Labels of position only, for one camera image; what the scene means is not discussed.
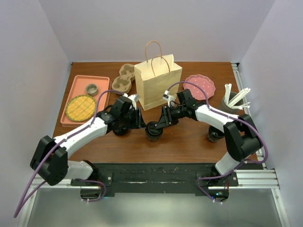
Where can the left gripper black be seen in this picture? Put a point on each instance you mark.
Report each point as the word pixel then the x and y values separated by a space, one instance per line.
pixel 138 122

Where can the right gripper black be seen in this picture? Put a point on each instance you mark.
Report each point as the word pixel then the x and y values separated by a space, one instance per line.
pixel 166 118

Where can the black coffee cup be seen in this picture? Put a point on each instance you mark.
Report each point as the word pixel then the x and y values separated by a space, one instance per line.
pixel 153 138
pixel 214 134

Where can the black cup lid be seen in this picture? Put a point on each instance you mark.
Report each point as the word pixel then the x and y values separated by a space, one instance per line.
pixel 151 129

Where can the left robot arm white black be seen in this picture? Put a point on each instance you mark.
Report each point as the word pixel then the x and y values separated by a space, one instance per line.
pixel 51 157

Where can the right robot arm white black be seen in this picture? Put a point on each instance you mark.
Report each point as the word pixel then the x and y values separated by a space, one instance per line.
pixel 242 139

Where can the cardboard cup carrier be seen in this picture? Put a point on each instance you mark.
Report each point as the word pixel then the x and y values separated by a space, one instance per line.
pixel 123 82

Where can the pink polka dot plate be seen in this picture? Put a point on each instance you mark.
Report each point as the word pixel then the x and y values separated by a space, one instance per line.
pixel 204 83

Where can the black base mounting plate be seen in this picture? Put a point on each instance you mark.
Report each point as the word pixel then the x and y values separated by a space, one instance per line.
pixel 163 178

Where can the small grey ceramic cup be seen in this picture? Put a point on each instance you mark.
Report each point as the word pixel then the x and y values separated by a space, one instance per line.
pixel 91 89

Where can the yellow woven coaster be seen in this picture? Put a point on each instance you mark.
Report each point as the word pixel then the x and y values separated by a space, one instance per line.
pixel 80 108

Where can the grey straw holder cup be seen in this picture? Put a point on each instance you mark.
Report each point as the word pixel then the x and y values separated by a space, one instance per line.
pixel 225 108

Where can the salmon pink tray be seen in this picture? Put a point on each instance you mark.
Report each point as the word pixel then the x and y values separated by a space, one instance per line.
pixel 79 88

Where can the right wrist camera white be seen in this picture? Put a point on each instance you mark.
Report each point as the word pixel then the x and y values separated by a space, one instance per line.
pixel 169 98

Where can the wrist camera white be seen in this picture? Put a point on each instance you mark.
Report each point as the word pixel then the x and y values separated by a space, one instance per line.
pixel 169 98
pixel 134 98

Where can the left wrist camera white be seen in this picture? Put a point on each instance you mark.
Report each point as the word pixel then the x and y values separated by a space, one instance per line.
pixel 134 98

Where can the brown paper bag with handles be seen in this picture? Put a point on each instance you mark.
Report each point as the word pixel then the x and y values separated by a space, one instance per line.
pixel 153 77

